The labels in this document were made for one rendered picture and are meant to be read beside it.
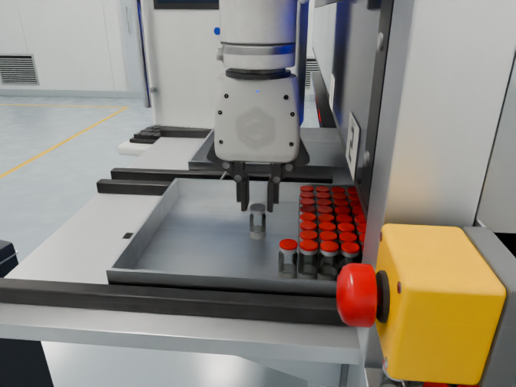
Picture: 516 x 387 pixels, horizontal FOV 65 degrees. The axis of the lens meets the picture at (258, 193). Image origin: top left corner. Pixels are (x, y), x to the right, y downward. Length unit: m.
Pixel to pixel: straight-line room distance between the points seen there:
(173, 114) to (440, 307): 1.24
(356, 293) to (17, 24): 6.92
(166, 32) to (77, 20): 5.26
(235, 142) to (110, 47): 5.99
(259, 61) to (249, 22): 0.04
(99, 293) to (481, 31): 0.40
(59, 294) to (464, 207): 0.39
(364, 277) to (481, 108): 0.13
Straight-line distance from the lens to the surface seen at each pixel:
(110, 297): 0.45
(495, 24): 0.30
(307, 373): 0.56
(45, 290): 0.48
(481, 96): 0.30
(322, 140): 0.98
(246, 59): 0.44
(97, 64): 6.55
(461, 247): 0.28
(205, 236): 0.56
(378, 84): 0.36
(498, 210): 0.34
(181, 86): 1.38
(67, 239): 0.61
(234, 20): 0.45
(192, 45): 1.35
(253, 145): 0.48
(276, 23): 0.44
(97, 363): 1.69
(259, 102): 0.46
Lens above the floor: 1.16
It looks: 24 degrees down
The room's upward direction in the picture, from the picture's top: straight up
